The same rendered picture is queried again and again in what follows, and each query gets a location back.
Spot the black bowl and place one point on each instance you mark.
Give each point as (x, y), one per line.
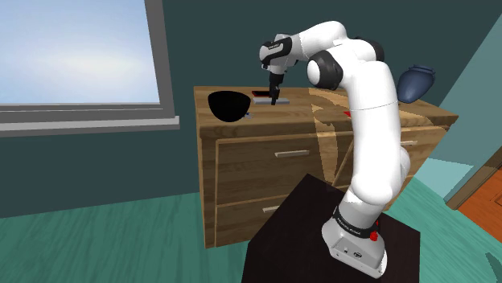
(228, 105)

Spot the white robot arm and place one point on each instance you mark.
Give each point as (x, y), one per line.
(372, 129)

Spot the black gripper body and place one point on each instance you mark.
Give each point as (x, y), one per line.
(274, 81)

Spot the black and red flat device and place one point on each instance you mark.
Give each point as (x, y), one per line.
(259, 93)

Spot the grey flat rectangular block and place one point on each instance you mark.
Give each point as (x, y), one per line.
(262, 100)

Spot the wooden chest of drawers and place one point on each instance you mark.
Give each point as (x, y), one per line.
(251, 164)

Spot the dark blue vase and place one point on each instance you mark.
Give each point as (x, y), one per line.
(413, 84)

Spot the dark robot stand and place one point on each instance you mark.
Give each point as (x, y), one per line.
(298, 239)

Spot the grey framed window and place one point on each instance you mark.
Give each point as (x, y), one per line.
(74, 55)

